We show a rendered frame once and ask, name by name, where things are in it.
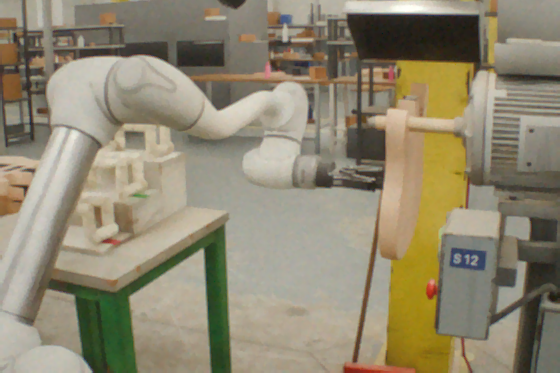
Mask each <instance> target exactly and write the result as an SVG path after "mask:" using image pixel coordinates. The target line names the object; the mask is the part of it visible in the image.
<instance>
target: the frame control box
mask: <svg viewBox="0 0 560 373"><path fill-rule="evenodd" d="M500 228H501V213H499V212H491V211H481V210H472V209H462V208H453V212H451V213H450V216H449V218H448V221H447V223H446V226H445V228H444V231H443V233H442V238H441V243H440V249H439V256H438V263H439V275H438V290H437V294H436V312H435V321H434V329H435V332H436V334H438V335H447V336H452V337H457V338H458V337H463V338H468V339H473V340H474V339H478V340H483V341H486V340H487V339H488V335H489V327H490V326H492V325H494V324H496V323H497V322H499V321H500V320H501V319H503V318H505V317H506V316H508V315H510V314H511V313H512V312H514V311H515V310H517V309H519V308H520V307H521V306H523V305H524V304H526V303H528V302H530V300H532V299H534V298H536V297H538V296H539V295H541V294H543V293H546V292H550V294H548V298H549V302H550V303H552V304H554V303H555V304H558V303H559V302H558V301H557V297H558V295H557V292H558V290H557V288H556V287H555V286H554V285H553V284H549V283H548V284H544V285H542V286H541V287H539V288H537V289H534V290H533V291H532V292H530V293H528V294H526V295H525V296H523V297H522V298H520V299H518V300H517V301H515V302H514V303H513V304H511V305H509V306H508V307H506V308H504V309H503V310H502V311H500V312H499V313H497V314H495V315H494V316H492V317H491V315H492V303H493V293H494V290H495V279H496V267H497V254H498V250H499V242H500Z"/></svg>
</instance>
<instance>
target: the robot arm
mask: <svg viewBox="0 0 560 373"><path fill-rule="evenodd" d="M47 101H48V104H49V107H50V109H51V110H52V117H51V128H52V130H53V132H52V134H51V136H50V138H49V142H48V145H47V147H46V149H45V152H44V153H43V155H42V157H41V159H40V164H39V166H38V168H37V170H36V172H35V175H34V177H33V180H32V182H31V185H30V187H29V189H28V191H27V193H26V198H25V200H24V201H23V203H22V205H21V210H20V212H19V214H18V216H17V219H16V222H15V224H14V226H13V229H12V231H11V235H10V236H9V238H8V241H7V243H6V244H7V245H6V247H5V248H4V251H3V253H2V257H1V259H0V373H92V371H91V370H90V369H89V367H88V365H87V363H86V362H85V361H84V359H83V358H82V357H81V356H79V355H77V354H76V353H74V352H72V351H70V350H68V349H66V348H64V347H61V346H53V345H52V346H41V343H42V342H41V338H40V335H39V333H38V330H37V328H34V327H33V325H34V323H35V319H36V317H37V314H38V312H39V311H38V310H39V308H40V306H41V303H42V299H43V297H44V295H45V292H46V288H47V286H48V284H49V281H50V276H51V275H52V273H53V270H54V268H55V266H54V265H55V263H56V261H57V259H58V257H59V252H60V250H61V247H62V245H63V243H64V241H65V236H66V234H67V231H68V229H69V227H70V222H71V220H72V218H73V216H74V213H75V211H76V208H77V204H78V201H79V199H80V196H81V194H82V192H83V190H84V188H85V186H86V181H87V178H88V176H89V174H90V171H91V169H92V166H93V164H94V162H95V159H96V157H97V152H98V150H99V149H102V148H103V147H104V146H106V145H107V144H108V143H109V142H110V141H111V139H112V138H113V136H114V135H115V134H116V133H117V132H118V131H119V130H120V128H121V127H122V126H123V125H124V124H142V125H154V126H155V125H157V124H158V125H160V126H163V127H166V128H169V129H171V130H174V131H176V132H181V133H186V134H189V135H193V136H197V137H200V138H203V139H208V140H221V139H225V138H228V137H230V135H232V134H234V133H235V132H237V131H238V130H240V129H241V128H243V127H244V126H245V125H247V124H248V123H249V122H251V121H252V120H254V119H255V118H256V117H258V116H259V117H260V120H261V122H262V126H263V128H264V138H263V142H262V144H261V146H260V148H259V149H254V150H252V151H250V152H248V153H247V154H246V155H245V156H244V158H243V163H242V169H243V174H244V176H245V178H246V179H248V180H250V181H251V182H253V183H255V184H258V185H261V186H265V187H270V188H279V189H287V188H305V189H313V190H315V189H316V188H317V187H319V188H333V187H345V188H352V189H359V190H366V191H371V190H372V192H376V189H377V190H383V185H384V179H385V172H386V170H385V167H382V168H378V167H362V166H352V165H348V166H347V167H342V168H338V167H337V166H336V162H335V161H334V160H324V159H320V158H319V157H318V156H308V155H300V146H301V141H302V137H303V134H304V130H305V125H306V120H307V112H308V100H307V95H306V92H305V90H304V89H303V88H302V86H301V85H299V84H297V83H295V82H290V81H289V82H284V83H281V84H279V85H278V86H277V87H276V88H275V90H274V91H273V93H272V92H267V91H261V92H257V93H254V94H252V95H250V96H248V97H246V98H244V99H242V100H240V101H238V102H236V103H235V104H233V105H231V106H229V107H227V108H225V109H223V110H221V111H217V110H216V109H215V108H214V107H213V106H212V104H211V103H210V102H209V101H208V99H207V98H206V97H205V95H204V94H203V92H202V91H200V90H199V89H198V88H197V87H196V86H195V85H194V84H193V83H192V82H191V81H190V80H189V79H188V77H187V76H185V75H184V74H183V73H181V72H180V71H179V70H177V69H176V68H174V67H173V66H171V65H169V64H166V63H164V62H163V61H162V60H159V59H157V58H154V57H150V56H144V55H140V56H134V57H130V58H121V57H115V56H107V57H93V58H83V59H78V60H74V61H72V62H71V63H69V64H67V65H65V66H63V67H62V68H61V69H59V70H58V71H57V72H56V73H54V74H53V75H52V77H51V79H50V81H49V83H48V87H47Z"/></svg>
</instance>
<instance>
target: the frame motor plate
mask: <svg viewBox="0 0 560 373"><path fill-rule="evenodd" d="M559 203H560V202H559V201H552V200H532V199H522V198H517V196H515V195H510V196H508V197H501V196H499V204H498V212H499V213H501V216H502V215H508V216H517V217H527V218H536V219H554V220H558V213H559V212H558V210H559V209H558V208H559Z"/></svg>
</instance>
